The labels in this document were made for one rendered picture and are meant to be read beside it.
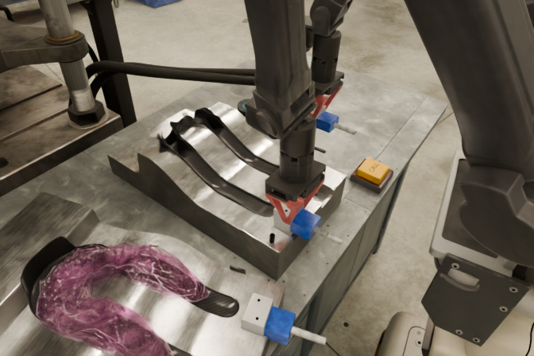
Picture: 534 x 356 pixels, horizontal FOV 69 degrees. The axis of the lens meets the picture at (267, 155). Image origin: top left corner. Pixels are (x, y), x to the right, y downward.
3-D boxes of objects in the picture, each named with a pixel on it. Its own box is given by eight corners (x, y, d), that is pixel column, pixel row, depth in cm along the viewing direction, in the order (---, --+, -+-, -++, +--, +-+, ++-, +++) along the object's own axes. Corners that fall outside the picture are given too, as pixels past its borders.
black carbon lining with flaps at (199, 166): (307, 185, 86) (312, 152, 80) (265, 230, 76) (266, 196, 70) (193, 127, 101) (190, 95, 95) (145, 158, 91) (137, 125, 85)
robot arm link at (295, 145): (298, 129, 57) (324, 115, 60) (267, 112, 61) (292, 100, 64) (296, 166, 61) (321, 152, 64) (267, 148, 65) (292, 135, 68)
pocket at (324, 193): (331, 201, 85) (334, 189, 82) (319, 216, 81) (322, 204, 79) (314, 192, 87) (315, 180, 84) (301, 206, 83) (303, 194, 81)
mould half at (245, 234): (340, 203, 92) (350, 160, 83) (276, 281, 75) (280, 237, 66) (187, 125, 113) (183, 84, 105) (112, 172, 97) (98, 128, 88)
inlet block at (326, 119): (357, 137, 94) (361, 118, 91) (348, 147, 91) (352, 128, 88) (311, 118, 100) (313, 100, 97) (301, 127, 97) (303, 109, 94)
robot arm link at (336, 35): (335, 35, 78) (346, 26, 82) (304, 28, 81) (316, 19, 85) (330, 67, 83) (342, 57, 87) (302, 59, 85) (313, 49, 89)
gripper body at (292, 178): (263, 190, 66) (262, 154, 62) (296, 160, 73) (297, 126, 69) (295, 205, 63) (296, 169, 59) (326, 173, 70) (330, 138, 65)
